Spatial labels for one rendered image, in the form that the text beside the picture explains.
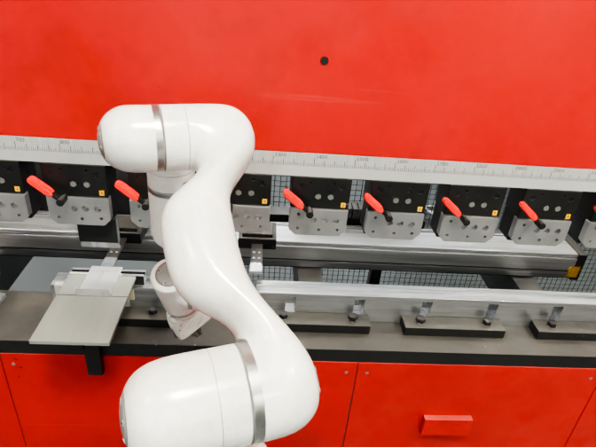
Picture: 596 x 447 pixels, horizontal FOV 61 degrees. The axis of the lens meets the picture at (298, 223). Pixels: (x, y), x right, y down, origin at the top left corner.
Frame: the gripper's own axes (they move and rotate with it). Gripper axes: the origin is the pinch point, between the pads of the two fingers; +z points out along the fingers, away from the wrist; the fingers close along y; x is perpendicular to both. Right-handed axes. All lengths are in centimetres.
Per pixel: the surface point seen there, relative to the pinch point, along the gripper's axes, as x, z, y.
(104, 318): 13.2, -9.7, -15.8
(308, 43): 11, -57, 50
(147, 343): 7.3, 4.5, -11.2
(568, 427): -89, 43, 71
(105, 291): 20.9, -7.3, -11.5
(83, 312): 18.4, -9.2, -18.6
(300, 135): 5, -38, 43
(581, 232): -54, -10, 93
